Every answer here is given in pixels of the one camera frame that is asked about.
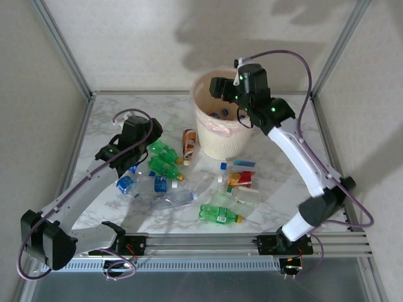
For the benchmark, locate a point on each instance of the green bottle yellow cap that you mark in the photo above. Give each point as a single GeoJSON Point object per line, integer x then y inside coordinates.
{"type": "Point", "coordinates": [217, 214]}
{"type": "Point", "coordinates": [162, 149]}
{"type": "Point", "coordinates": [162, 166]}

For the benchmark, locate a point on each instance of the brown label plastic bottle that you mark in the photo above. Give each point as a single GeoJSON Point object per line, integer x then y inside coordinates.
{"type": "Point", "coordinates": [189, 141]}

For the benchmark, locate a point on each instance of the blue label white cap bottle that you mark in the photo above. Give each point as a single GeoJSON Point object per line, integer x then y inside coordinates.
{"type": "Point", "coordinates": [160, 184]}

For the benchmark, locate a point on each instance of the clear bottle wide blue label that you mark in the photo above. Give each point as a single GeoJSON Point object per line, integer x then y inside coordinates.
{"type": "Point", "coordinates": [126, 185]}

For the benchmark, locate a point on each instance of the crushed clear bluish bottle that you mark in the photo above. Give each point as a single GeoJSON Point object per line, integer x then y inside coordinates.
{"type": "Point", "coordinates": [174, 199]}

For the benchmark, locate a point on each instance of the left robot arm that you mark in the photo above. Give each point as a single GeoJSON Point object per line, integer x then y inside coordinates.
{"type": "Point", "coordinates": [78, 188]}

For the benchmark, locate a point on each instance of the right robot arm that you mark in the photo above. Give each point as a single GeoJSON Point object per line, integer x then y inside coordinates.
{"type": "Point", "coordinates": [296, 151]}

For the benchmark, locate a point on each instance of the pink plastic bin liner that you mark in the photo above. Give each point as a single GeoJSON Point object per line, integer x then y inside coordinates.
{"type": "Point", "coordinates": [204, 100]}

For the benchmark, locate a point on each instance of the cream plastic waste bin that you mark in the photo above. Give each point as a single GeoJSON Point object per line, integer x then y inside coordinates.
{"type": "Point", "coordinates": [220, 144]}

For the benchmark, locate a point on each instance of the red orange label bottle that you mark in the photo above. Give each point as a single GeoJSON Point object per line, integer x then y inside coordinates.
{"type": "Point", "coordinates": [240, 179]}

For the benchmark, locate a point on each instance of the clear bottle green cap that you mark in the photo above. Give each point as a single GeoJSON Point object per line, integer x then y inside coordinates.
{"type": "Point", "coordinates": [247, 195]}

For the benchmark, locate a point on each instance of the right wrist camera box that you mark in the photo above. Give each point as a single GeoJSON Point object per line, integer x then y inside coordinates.
{"type": "Point", "coordinates": [236, 81]}

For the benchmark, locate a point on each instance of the aluminium frame rail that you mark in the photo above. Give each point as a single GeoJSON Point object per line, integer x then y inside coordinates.
{"type": "Point", "coordinates": [80, 132]}
{"type": "Point", "coordinates": [322, 132]}
{"type": "Point", "coordinates": [141, 92]}

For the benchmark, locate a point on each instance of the aluminium frame post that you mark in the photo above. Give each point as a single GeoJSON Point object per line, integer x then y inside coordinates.
{"type": "Point", "coordinates": [64, 50]}
{"type": "Point", "coordinates": [339, 47]}

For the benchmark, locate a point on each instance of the wide aluminium mounting rail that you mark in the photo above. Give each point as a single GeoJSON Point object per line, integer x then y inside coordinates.
{"type": "Point", "coordinates": [201, 245]}

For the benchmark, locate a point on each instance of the aluminium frame leg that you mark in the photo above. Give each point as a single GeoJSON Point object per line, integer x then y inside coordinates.
{"type": "Point", "coordinates": [28, 287]}
{"type": "Point", "coordinates": [373, 283]}

